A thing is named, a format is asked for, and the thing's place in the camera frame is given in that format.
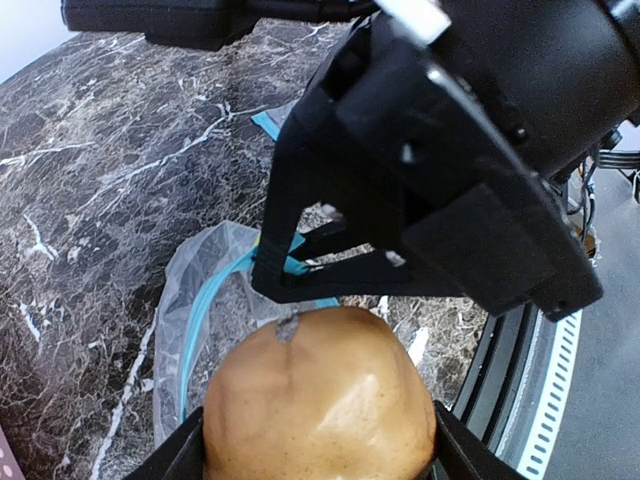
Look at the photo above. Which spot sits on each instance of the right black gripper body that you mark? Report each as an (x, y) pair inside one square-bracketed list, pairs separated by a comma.
[(479, 125)]

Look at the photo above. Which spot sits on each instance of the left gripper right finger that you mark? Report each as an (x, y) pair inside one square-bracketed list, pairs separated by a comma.
[(462, 455)]

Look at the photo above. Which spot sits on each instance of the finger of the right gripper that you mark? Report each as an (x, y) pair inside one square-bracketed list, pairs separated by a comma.
[(368, 274), (327, 199)]

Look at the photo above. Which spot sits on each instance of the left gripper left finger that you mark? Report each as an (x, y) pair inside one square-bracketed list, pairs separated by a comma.
[(180, 457)]

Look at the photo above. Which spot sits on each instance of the zip bag with blue zipper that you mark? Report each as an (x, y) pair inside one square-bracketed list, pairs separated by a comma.
[(206, 308)]

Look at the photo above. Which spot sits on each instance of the pink perforated plastic basket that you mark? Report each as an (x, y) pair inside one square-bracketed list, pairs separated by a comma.
[(9, 467)]

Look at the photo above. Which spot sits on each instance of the white slotted cable duct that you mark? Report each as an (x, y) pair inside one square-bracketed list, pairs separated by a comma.
[(550, 409)]

